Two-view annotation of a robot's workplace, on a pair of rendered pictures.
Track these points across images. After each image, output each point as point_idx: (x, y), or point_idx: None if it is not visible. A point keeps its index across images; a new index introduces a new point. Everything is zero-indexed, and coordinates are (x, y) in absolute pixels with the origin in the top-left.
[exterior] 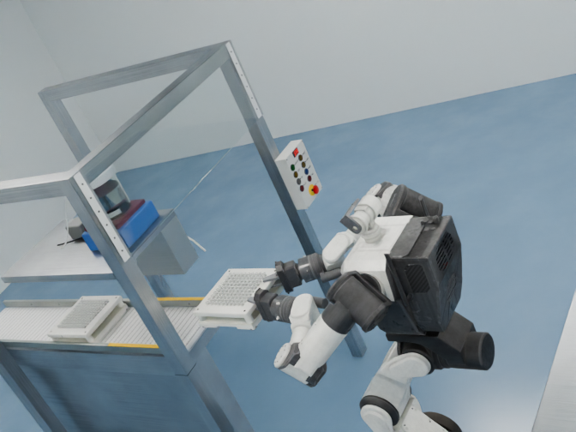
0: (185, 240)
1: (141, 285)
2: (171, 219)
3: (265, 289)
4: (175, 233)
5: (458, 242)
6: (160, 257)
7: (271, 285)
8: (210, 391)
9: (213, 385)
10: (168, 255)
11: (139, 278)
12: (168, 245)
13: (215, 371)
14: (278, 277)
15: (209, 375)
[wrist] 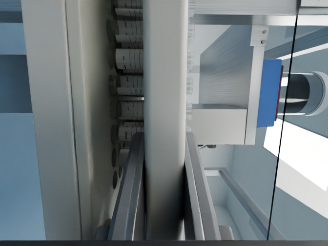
0: (209, 138)
1: (249, 1)
2: (244, 134)
3: (182, 75)
4: (228, 128)
5: None
6: (200, 106)
7: (160, 151)
8: (3, 8)
9: (13, 94)
10: (207, 108)
11: (260, 3)
12: (224, 109)
13: (26, 107)
14: (214, 234)
15: (28, 96)
